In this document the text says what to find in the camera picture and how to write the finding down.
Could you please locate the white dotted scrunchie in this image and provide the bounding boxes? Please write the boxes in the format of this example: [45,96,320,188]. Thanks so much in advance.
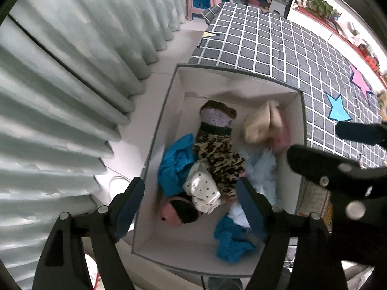
[182,161,222,214]

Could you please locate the pale green curtain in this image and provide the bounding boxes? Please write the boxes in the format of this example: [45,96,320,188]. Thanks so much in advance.
[0,0,194,290]

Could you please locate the light blue fluffy scrunchie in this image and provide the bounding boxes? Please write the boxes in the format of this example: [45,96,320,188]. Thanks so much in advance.
[227,151,279,228]

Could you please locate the brown and purple scrunchie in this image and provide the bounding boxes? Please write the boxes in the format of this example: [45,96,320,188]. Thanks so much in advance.
[200,100,238,135]

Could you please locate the grey checked star blanket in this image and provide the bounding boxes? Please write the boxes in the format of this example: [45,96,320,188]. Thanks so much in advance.
[187,1,387,170]

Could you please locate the leopard print scrunchie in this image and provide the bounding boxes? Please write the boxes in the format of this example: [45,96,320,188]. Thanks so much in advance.
[193,133,246,198]

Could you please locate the small white stool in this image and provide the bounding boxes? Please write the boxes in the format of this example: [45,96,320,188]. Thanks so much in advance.
[268,0,288,15]

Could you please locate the pink printed carton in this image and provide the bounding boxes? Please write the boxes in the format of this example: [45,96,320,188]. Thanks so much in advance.
[295,178,333,233]

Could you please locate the blue cloth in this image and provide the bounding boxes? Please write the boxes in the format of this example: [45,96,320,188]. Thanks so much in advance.
[214,214,257,264]
[158,133,197,197]

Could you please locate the grey storage box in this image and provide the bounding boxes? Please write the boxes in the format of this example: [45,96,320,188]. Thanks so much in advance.
[131,63,307,277]

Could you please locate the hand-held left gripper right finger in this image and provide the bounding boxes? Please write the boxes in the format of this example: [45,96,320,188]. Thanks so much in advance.
[236,177,348,290]

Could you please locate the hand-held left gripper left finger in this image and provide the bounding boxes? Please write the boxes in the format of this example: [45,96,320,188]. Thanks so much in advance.
[32,176,146,290]

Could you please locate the white cable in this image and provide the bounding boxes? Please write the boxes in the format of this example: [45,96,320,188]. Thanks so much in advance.
[107,175,127,200]

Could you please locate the cream plush scrunchie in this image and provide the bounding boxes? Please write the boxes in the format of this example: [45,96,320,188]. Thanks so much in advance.
[243,100,283,145]

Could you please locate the pink and black plush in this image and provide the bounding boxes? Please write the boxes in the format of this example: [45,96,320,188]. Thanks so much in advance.
[160,196,200,227]

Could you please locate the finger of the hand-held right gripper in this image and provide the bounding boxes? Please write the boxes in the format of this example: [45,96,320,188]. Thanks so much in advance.
[287,144,387,233]
[335,120,387,146]

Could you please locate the green potted plant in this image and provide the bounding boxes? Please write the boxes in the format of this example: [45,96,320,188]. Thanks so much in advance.
[298,0,342,20]

